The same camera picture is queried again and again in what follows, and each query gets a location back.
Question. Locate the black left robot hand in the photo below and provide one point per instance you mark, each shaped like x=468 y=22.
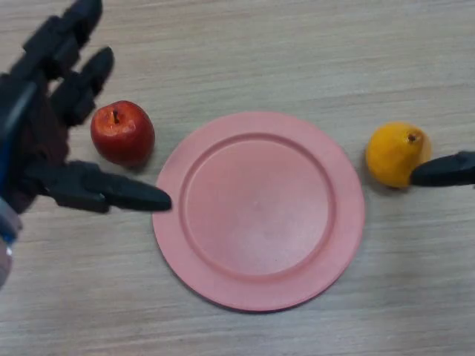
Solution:
x=33 y=111

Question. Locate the red apple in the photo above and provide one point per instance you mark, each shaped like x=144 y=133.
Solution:
x=122 y=133

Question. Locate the pink round plate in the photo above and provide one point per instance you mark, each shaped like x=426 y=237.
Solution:
x=259 y=211

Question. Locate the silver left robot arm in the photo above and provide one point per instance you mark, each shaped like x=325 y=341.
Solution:
x=6 y=237

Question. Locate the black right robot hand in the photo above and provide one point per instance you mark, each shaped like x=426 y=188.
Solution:
x=449 y=170

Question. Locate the yellow pear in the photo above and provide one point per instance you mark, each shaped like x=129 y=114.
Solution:
x=393 y=155

